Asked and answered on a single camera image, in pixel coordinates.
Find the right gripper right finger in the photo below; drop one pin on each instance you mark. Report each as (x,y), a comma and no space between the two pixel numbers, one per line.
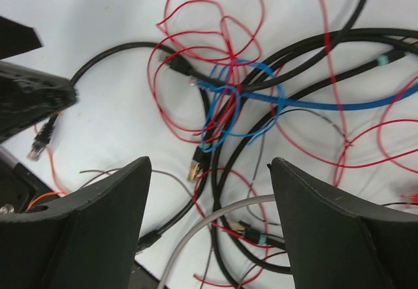
(337,240)

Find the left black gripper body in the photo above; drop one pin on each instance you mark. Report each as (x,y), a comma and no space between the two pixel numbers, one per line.
(27,95)

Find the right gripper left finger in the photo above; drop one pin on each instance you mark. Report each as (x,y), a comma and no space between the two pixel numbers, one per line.
(86,239)

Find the black mounting base plate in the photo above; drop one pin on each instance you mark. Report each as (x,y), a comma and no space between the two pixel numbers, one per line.
(20,188)

